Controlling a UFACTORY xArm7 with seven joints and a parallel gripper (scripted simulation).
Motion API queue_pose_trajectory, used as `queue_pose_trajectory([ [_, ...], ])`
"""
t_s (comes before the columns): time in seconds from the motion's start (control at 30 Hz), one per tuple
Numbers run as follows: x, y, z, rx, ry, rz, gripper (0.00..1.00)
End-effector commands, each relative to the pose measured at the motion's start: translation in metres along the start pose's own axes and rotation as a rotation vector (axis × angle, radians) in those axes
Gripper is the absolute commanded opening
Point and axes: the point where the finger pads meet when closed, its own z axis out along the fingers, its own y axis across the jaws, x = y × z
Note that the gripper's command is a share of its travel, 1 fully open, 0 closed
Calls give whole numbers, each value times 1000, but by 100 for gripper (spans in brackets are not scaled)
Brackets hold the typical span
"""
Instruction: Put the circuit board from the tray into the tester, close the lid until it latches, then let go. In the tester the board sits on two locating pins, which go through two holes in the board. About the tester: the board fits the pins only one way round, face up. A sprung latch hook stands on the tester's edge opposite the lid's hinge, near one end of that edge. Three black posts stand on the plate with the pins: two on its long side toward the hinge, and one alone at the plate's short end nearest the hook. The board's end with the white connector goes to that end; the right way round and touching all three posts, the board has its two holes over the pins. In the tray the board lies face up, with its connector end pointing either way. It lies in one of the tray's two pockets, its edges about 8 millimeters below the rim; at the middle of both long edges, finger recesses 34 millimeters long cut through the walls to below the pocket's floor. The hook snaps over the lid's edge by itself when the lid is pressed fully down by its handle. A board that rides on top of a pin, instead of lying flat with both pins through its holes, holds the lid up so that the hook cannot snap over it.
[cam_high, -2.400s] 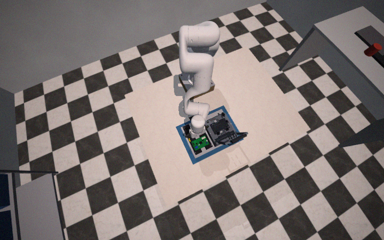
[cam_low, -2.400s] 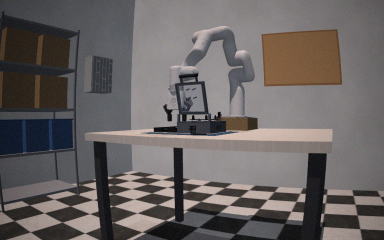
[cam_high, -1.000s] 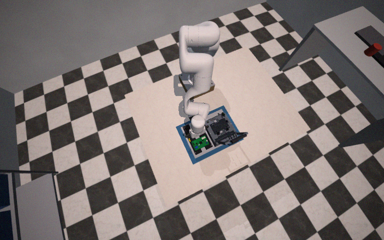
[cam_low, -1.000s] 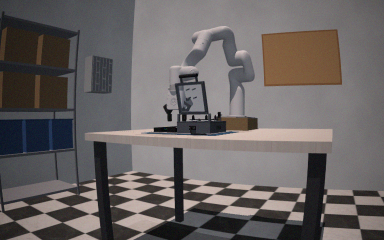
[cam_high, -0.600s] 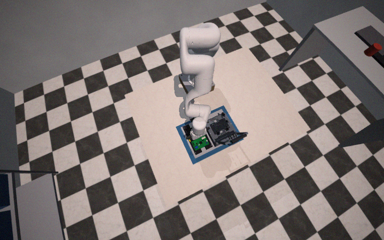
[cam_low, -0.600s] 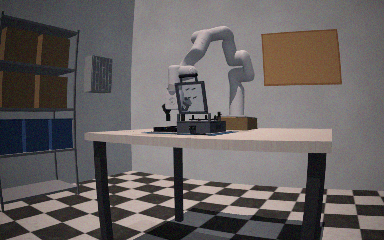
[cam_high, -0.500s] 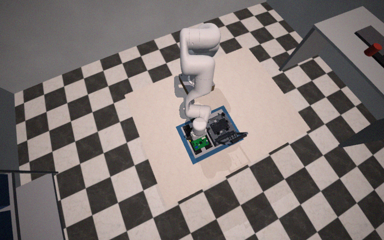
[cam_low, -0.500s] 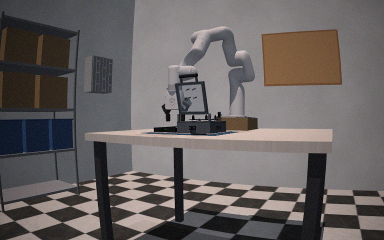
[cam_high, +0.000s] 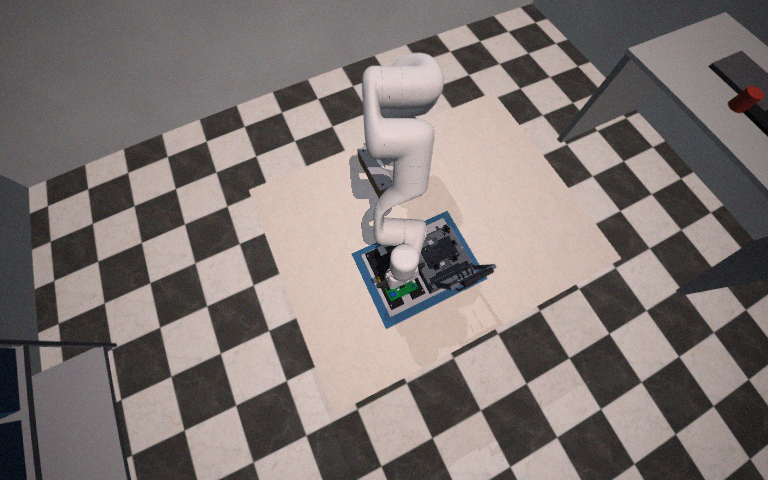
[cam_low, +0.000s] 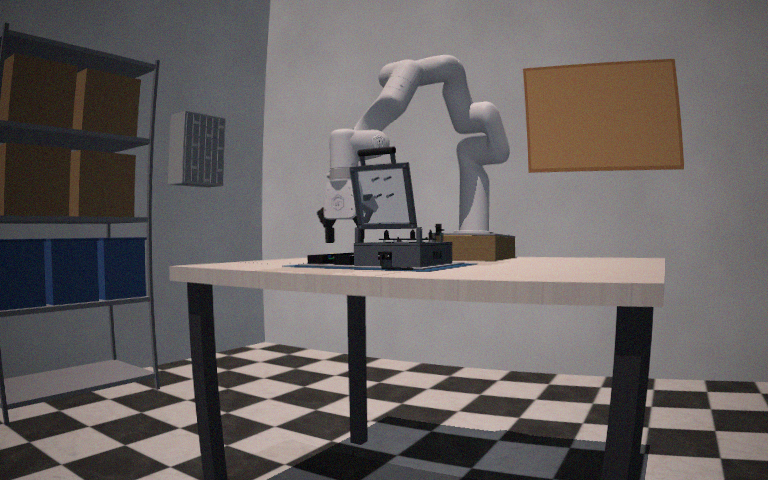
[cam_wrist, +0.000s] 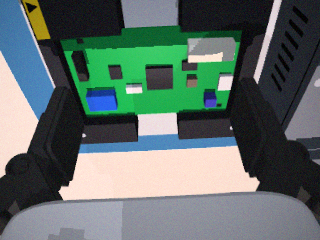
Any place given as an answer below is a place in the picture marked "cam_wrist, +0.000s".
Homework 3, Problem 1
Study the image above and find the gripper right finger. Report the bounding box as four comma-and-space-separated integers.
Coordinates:
230, 77, 320, 220

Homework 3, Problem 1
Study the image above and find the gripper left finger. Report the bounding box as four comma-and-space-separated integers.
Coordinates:
0, 86, 84, 235

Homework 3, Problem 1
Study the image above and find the green circuit board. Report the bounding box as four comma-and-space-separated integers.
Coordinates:
60, 25, 242, 117

